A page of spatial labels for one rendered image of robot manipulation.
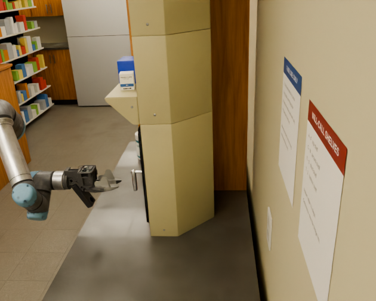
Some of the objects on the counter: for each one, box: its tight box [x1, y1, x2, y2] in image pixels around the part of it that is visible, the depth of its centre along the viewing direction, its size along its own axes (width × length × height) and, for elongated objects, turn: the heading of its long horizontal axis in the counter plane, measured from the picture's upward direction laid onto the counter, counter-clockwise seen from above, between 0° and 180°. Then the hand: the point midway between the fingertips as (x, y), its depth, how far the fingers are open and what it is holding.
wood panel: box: [126, 0, 250, 191], centre depth 162 cm, size 49×3×140 cm, turn 91°
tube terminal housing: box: [132, 28, 214, 237], centre depth 154 cm, size 25×32×77 cm
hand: (117, 185), depth 153 cm, fingers open, 4 cm apart
